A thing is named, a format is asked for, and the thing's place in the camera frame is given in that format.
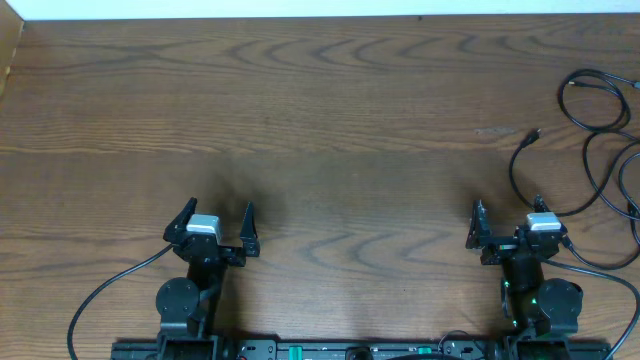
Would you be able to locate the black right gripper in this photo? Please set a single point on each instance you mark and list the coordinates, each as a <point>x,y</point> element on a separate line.
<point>513,243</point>

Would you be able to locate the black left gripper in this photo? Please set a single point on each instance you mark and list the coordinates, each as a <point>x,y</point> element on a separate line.
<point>211,249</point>

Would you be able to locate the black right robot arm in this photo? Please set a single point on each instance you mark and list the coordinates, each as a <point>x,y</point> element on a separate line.
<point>544,310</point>

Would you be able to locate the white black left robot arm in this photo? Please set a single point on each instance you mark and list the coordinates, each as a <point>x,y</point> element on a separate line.
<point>187,305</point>

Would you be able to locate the brown cardboard panel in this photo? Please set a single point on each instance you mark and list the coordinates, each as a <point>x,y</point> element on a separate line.
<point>11,28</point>

